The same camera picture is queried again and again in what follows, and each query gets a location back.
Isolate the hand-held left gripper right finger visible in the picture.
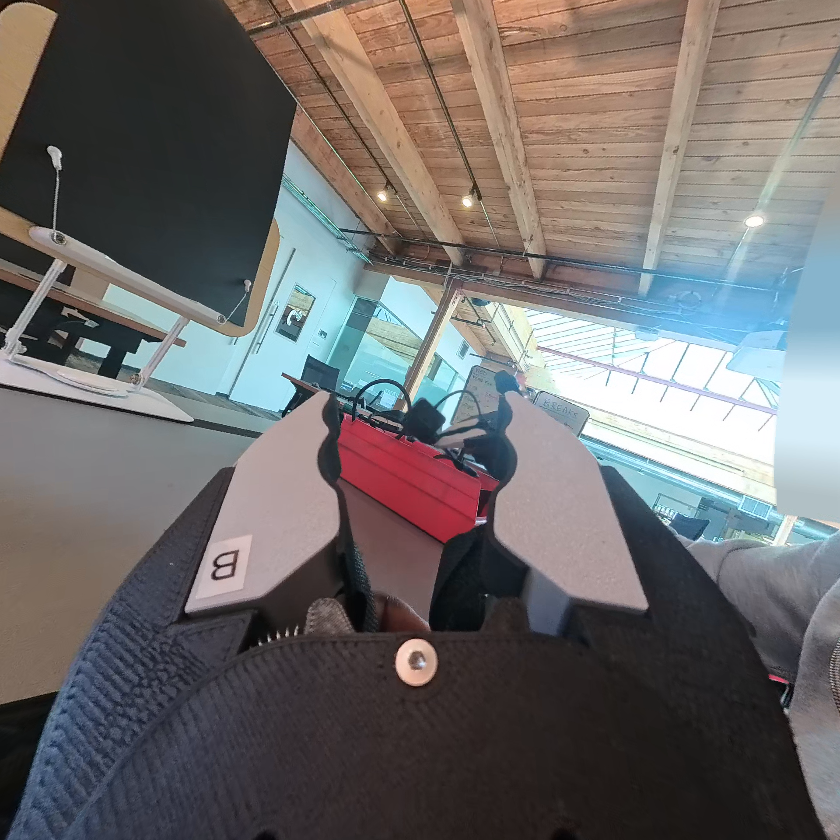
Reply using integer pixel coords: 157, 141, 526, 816
489, 395, 652, 634

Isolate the red plastic bin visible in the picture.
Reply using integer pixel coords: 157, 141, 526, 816
336, 412, 501, 543

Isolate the black looped cable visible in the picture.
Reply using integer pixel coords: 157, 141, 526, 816
351, 377, 413, 424

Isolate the white door with window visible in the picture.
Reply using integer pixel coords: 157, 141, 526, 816
249, 248, 339, 404

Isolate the black cable with plug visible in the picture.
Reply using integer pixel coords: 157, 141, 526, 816
433, 371, 526, 480

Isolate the black office chair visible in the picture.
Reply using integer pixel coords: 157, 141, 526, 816
289, 354, 341, 414

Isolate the wooden post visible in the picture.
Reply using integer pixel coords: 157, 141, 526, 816
402, 279, 463, 411

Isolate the black board with wooden rim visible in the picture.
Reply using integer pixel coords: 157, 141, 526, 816
0, 0, 298, 339

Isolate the person's grey hoodie torso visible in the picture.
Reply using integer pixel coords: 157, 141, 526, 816
679, 525, 840, 840

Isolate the black power adapter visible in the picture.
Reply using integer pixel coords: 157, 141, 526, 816
408, 399, 441, 444

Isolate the whiteboard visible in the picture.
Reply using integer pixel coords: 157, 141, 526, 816
533, 390, 589, 437
465, 366, 509, 427

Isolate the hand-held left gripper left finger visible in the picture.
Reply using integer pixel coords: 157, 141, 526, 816
184, 390, 358, 621

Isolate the white folding stand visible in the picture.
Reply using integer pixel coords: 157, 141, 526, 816
0, 146, 231, 424

